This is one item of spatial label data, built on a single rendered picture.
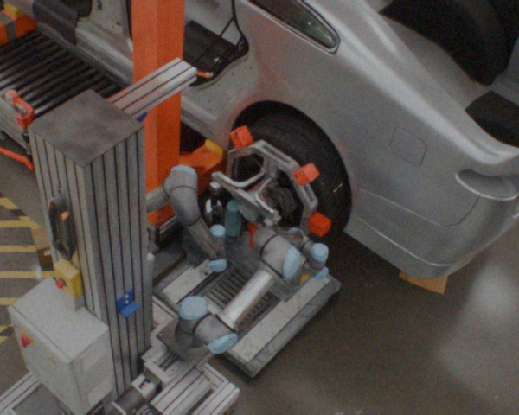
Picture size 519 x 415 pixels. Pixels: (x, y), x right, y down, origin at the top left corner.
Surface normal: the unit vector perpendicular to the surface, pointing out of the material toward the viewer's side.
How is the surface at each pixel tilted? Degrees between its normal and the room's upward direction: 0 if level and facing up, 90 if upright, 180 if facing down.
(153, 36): 90
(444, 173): 90
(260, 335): 0
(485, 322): 0
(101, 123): 0
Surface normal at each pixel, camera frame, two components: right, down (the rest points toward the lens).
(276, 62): -0.64, 0.53
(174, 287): 0.11, -0.65
